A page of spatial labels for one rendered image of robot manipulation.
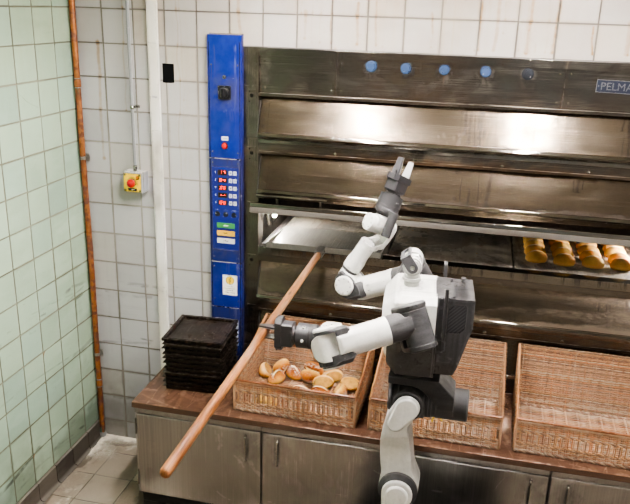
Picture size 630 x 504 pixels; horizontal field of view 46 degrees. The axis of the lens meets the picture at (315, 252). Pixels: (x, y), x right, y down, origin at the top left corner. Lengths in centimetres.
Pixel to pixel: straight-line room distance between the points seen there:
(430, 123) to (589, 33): 71
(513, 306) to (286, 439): 118
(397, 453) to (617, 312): 128
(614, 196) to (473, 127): 66
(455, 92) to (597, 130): 60
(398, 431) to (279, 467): 85
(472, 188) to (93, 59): 184
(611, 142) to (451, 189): 68
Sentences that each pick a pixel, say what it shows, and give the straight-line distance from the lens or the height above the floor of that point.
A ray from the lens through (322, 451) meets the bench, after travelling 328.
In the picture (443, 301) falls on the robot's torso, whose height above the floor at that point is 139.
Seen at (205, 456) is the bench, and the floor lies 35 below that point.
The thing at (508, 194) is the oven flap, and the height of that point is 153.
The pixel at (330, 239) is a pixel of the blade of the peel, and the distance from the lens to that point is 366.
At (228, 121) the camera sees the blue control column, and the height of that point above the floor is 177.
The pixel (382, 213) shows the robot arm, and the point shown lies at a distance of 273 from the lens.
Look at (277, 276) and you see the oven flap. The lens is 358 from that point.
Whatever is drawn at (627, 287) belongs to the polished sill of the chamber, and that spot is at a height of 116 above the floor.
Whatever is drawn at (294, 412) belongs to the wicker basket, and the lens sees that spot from 327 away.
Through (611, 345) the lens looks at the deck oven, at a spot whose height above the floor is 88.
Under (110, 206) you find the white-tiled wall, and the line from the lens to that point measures 380.
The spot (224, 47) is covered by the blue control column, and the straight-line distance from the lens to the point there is 339.
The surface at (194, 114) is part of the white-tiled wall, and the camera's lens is 351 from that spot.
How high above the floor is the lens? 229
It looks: 19 degrees down
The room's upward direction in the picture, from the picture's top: 2 degrees clockwise
